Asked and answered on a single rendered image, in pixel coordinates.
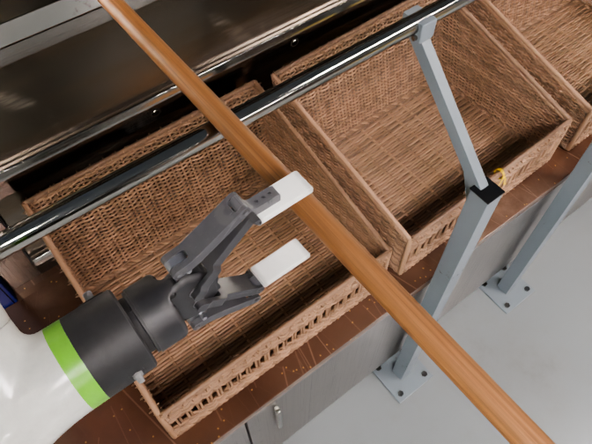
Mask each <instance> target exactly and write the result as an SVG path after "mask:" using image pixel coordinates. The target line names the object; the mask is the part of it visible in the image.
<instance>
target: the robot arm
mask: <svg viewBox="0 0 592 444"><path fill-rule="evenodd" d="M312 192H313V187H312V186H311V185H310V184H309V183H308V182H307V181H306V180H305V179H304V178H303V177H302V176H301V175H300V174H299V173H298V172H297V171H294V172H292V173H291V174H288V175H287V176H286V177H284V178H283V179H281V180H279V181H277V182H275V183H274V184H272V185H270V186H269V187H268V188H266V189H264V190H262V191H261V192H259V193H257V194H256V195H254V196H252V197H250V198H249V199H247V200H243V199H242V198H241V197H240V196H239V195H238V194H237V193H236V192H232V193H230V194H229V195H228V196H227V197H226V198H225V199H224V200H223V201H222V202H221V203H220V204H219V205H218V206H217V207H216V208H215V209H214V210H213V211H212V212H211V213H210V214H209V215H208V216H207V217H206V218H205V219H204V220H203V221H202V222H201V223H200V224H199V225H198V226H197V227H196V228H195V229H194V230H193V231H192V232H191V233H190V234H189V235H188V236H187V237H186V238H185V239H184V240H183V241H182V242H181V243H180V244H179V245H178V246H176V247H175V248H173V249H172V250H170V251H169V252H167V253H166V254H164V255H163V256H162V257H161V258H160V261H161V262H162V264H163V265H164V266H165V268H166V269H167V271H168V272H169V273H168V274H167V275H166V276H165V277H164V278H163V279H161V280H157V279H156V278H155V277H154V276H152V275H147V276H145V277H143V278H141V279H139V280H138V281H137V282H136V283H134V284H132V285H130V286H128V287H127V288H125V289H124V290H122V291H123V292H122V293H121V295H122V298H120V299H119V300H117V298H116V297H115V296H114V294H113V293H112V292H111V291H110V290H106V291H104V292H100V293H98V294H97V295H95V296H93V293H92V292H91V291H87V292H84V294H83V298H84V299H85V302H84V303H82V304H81V305H79V306H78V308H76V309H75V310H73V311H71V312H70V313H68V314H67V315H65V316H63V317H62V318H60V319H59V320H57V321H55V322H53V323H51V324H50V325H48V326H47V327H46V328H44V329H42V330H40V331H39V332H37V333H35V334H32V335H27V334H24V333H22V332H20V331H19V329H18V328H17V327H16V325H15V324H14V323H13V321H12V320H11V318H10V317H9V315H7V313H6V312H5V310H4V308H3V306H2V305H1V303H0V444H54V443H55V442H56V440H57V439H58V438H60V437H61V436H62V435H63V434H64V433H65V432H66V431H67V430H68V429H70V428H71V427H72V426H73V425H74V424H76V423H77V422H78V421H79V420H80V419H81V418H82V417H84V416H85V415H86V414H88V413H89V412H90V411H92V410H94V409H95V408H97V407H98V406H99V405H101V404H102V403H104V402H106V400H108V399H109V398H111V397H112V396H114V395H116V394H117V393H119V392H120V391H121V390H123V389H125V388H126V387H128V386H129V385H130V384H131V383H133V382H134V381H137V382H139V384H141V383H143V382H144V381H145V379H144V377H143V375H145V374H147V373H148V372H150V371H151V370H152V369H153V368H155V367H156V366H157V364H158V362H157V360H156V359H155V358H154V356H153V355H152V352H153V351H155V350H156V349H157V351H158V352H160V351H162V352H163V351H165V350H166V349H168V348H169V347H171V346H172V345H174V344H176V343H177V342H179V341H180V340H182V339H183V338H184V337H185V336H186V335H187V334H188V333H189V330H188V327H187V324H186V322H185V321H186V320H187V322H188V323H189V325H190V326H191V328H192V329H193V330H197V329H200V328H201V327H203V326H204V325H205V324H207V323H209V322H211V321H214V320H216V319H218V318H220V317H223V316H225V315H229V314H231V313H233V312H235V311H238V310H240V309H242V308H244V307H248V306H250V305H253V304H255V303H256V302H258V301H259V300H260V299H261V296H260V295H259V293H261V292H262V291H263V290H264V287H266V286H268V285H270V284H271V283H273V282H274V281H275V280H277V279H278V278H280V277H282V276H283V275H284V274H285V273H287V272H288V271H290V270H292V269H293V268H295V267H296V266H297V265H299V264H300V263H302V262H304V261H305V260H307V259H308V258H309V257H310V254H309V253H308V251H307V250H306V249H305V248H304V247H303V246H302V245H301V244H300V242H299V241H298V240H297V239H294V240H292V241H290V242H289V243H287V244H285V245H284V246H283V247H281V248H280V249H278V250H277V251H275V252H274V253H272V254H271V255H269V256H267V257H266V258H264V259H263V260H261V261H260V262H259V263H257V264H256V265H254V266H252V267H251V269H248V271H246V272H245V274H242V275H237V276H231V277H222V278H218V275H219V273H220V272H221V264H222V263H223V261H224V260H225V259H226V258H227V257H228V256H229V255H230V253H231V252H232V251H233V249H234V248H235V247H236V245H237V244H238V243H239V242H240V240H241V239H242V237H243V236H244V235H245V234H246V232H247V231H248V230H249V228H250V227H251V226H252V225H253V224H254V225H258V226H260V225H261V224H263V223H264V222H266V221H268V220H269V219H271V218H273V217H275V216H276V215H278V213H280V212H281V211H284V210H285V209H287V208H288V207H290V206H292V205H293V204H295V203H297V202H298V201H299V200H301V199H302V198H304V197H305V196H308V195H309V194H311V193H312ZM231 207H232V208H231ZM242 220H243V221H242ZM241 221H242V222H241ZM186 255H187V256H188V257H186ZM247 296H248V298H246V297H247Z"/></svg>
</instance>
